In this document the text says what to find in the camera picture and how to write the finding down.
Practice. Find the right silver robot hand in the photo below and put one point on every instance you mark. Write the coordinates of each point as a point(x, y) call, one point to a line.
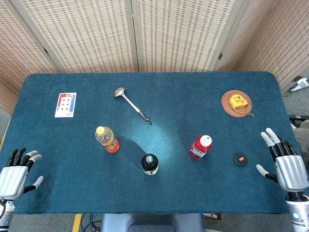
point(292, 171)

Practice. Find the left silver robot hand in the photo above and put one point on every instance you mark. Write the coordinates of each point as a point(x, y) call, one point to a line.
point(10, 178)

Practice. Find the red NFC juice bottle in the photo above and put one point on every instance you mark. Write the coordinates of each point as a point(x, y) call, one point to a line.
point(200, 148)

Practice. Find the orange iced tea bottle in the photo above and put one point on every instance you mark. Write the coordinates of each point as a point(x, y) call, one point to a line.
point(106, 139)

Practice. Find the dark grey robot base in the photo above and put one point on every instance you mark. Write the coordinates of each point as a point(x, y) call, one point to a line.
point(152, 222)

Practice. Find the beige bag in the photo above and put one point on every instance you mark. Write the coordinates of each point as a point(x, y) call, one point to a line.
point(304, 137)

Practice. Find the black round disc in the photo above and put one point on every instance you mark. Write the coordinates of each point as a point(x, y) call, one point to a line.
point(237, 163)

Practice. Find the white device on floor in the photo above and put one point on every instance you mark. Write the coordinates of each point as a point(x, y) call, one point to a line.
point(301, 84)

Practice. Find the yellow tape measure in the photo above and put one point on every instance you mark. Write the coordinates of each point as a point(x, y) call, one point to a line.
point(237, 101)

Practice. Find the round woven rattan coaster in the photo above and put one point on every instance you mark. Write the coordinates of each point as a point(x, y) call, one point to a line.
point(227, 107)

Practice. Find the small cardboard box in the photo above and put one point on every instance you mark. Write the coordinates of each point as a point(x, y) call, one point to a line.
point(212, 216)

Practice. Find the playing card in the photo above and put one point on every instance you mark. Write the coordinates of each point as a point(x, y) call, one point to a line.
point(65, 105)

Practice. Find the blue felt tablecloth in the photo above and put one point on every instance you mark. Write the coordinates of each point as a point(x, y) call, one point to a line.
point(169, 193)

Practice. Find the steel ladle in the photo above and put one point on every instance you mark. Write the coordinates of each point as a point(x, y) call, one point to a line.
point(119, 92)

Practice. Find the dark tea bottle black cap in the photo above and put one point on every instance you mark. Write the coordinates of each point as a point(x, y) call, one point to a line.
point(149, 163)

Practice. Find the woven folding screen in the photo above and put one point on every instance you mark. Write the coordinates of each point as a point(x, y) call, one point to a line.
point(96, 36)

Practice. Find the black equipment frame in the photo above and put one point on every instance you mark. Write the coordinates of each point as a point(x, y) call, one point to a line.
point(298, 117)

